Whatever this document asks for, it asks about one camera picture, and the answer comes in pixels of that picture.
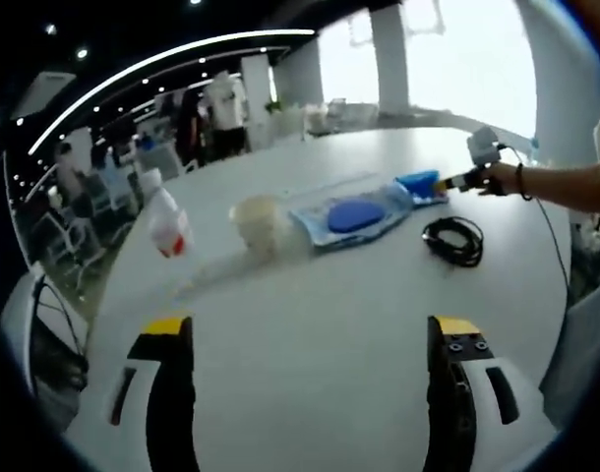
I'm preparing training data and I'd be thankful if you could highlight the clear plastic bottle red label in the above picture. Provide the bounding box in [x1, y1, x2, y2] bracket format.
[142, 169, 196, 258]

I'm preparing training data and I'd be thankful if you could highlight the small blue tissue packet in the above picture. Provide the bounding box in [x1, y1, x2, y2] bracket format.
[394, 169, 449, 207]

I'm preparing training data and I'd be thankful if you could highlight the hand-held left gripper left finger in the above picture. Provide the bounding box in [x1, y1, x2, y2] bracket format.
[95, 316, 202, 472]

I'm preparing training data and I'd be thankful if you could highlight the person's right hand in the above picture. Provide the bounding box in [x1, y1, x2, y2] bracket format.
[474, 160, 521, 198]

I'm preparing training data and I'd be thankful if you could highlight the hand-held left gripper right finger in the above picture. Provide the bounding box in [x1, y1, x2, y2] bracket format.
[420, 314, 552, 472]

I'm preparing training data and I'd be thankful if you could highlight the person's light clothing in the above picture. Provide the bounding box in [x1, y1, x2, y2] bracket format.
[540, 282, 600, 429]

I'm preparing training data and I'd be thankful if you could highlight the white side desk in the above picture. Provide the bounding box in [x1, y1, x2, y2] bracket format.
[0, 274, 46, 394]

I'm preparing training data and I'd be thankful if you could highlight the blue wet wipes pack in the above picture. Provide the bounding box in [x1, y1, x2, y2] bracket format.
[287, 184, 414, 247]

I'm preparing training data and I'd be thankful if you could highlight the white paper cup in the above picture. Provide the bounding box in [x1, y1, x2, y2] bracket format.
[229, 195, 295, 261]

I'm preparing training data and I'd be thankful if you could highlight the dark bead bracelet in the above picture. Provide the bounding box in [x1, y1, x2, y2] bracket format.
[514, 162, 533, 202]

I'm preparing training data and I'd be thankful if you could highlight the white table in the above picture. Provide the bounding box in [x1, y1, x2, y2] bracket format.
[66, 126, 574, 472]

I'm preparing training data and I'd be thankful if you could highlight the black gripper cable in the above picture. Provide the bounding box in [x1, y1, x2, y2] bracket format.
[496, 143, 572, 292]

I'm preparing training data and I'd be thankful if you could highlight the white office chair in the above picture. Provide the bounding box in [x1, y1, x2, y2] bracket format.
[137, 145, 183, 181]

